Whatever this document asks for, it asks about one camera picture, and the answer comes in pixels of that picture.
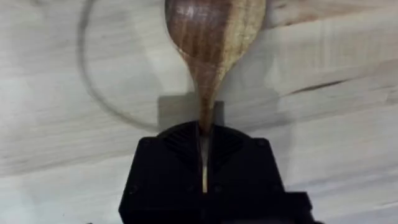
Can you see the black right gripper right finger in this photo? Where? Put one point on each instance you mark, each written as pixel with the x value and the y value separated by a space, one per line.
pixel 242 168

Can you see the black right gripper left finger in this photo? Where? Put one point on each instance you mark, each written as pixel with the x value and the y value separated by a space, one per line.
pixel 168 168

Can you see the brown wooden spoon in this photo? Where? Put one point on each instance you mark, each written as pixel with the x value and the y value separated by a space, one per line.
pixel 211 46

